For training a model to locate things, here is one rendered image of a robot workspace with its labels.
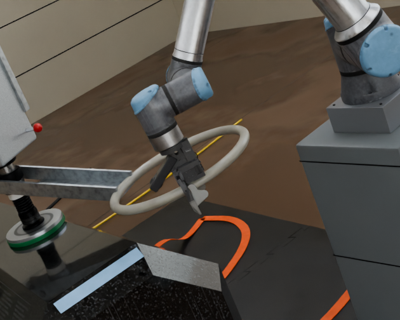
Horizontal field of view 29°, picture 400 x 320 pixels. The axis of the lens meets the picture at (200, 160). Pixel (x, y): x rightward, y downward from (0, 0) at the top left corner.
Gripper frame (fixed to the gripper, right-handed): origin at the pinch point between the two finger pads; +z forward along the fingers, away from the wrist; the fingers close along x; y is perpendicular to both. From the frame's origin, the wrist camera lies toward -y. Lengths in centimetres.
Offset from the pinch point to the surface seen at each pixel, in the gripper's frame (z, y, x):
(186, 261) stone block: 20.8, -11.7, 18.6
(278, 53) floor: 69, 100, 471
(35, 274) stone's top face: 2, -55, 20
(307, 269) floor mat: 84, 24, 100
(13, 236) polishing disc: -3, -65, 52
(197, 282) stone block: 26.5, -11.3, 12.7
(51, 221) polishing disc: -2, -50, 52
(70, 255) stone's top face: 3.1, -43.8, 23.6
